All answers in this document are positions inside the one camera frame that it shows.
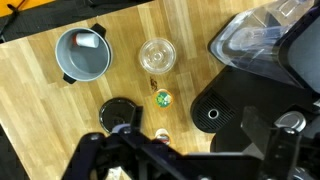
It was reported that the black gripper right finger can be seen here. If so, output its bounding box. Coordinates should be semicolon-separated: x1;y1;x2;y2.
241;105;320;180

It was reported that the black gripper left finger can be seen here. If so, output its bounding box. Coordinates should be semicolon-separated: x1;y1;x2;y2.
61;105;188;180

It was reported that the black Keurig coffee maker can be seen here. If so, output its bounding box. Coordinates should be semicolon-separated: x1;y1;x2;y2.
189;64;320;180

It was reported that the black round pot lid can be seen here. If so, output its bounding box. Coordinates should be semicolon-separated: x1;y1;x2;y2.
98;97;138;134

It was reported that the coffee pod green label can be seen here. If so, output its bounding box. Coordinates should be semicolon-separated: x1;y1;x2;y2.
152;88;175;110

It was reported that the white coffee pod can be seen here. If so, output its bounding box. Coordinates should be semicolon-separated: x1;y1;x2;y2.
154;128;172;145

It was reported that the clear water tank black lid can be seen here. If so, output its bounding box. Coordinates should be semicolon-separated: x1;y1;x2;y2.
208;0;320;94

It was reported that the small white cup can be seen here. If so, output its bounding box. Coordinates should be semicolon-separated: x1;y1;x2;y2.
72;32;100;49

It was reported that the orange floor mat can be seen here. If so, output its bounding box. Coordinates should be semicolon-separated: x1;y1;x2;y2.
0;0;56;18

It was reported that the black tripod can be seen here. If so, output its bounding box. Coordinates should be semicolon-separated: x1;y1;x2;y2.
6;0;28;21

